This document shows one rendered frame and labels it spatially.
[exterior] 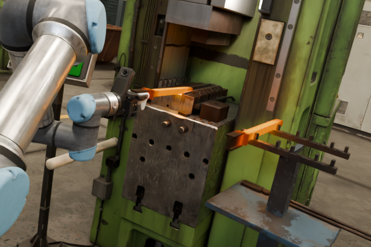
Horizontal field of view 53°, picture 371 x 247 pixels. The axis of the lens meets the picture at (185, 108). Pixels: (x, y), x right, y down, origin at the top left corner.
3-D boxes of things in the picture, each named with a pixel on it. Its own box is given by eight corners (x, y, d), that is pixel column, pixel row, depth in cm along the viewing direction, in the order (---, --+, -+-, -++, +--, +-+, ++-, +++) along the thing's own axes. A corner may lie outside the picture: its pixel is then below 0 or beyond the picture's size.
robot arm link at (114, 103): (92, 89, 113) (114, 96, 109) (102, 89, 117) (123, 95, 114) (89, 113, 114) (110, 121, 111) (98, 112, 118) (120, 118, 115)
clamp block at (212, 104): (217, 123, 152) (220, 108, 151) (198, 117, 156) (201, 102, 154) (227, 118, 163) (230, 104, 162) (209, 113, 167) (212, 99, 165)
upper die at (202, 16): (207, 30, 149) (212, 6, 147) (164, 21, 157) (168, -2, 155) (239, 35, 187) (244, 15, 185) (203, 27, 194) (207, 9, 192)
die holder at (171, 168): (195, 229, 156) (217, 127, 146) (120, 196, 171) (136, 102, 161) (237, 186, 206) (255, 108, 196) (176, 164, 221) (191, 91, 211)
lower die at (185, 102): (190, 115, 157) (194, 95, 155) (150, 102, 165) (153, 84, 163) (224, 103, 195) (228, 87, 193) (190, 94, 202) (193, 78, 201)
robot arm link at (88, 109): (62, 121, 104) (65, 91, 103) (88, 116, 114) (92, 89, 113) (84, 129, 101) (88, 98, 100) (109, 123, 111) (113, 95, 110)
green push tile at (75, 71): (79, 76, 160) (83, 60, 162) (61, 73, 160) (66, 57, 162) (79, 77, 161) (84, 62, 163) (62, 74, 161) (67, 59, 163)
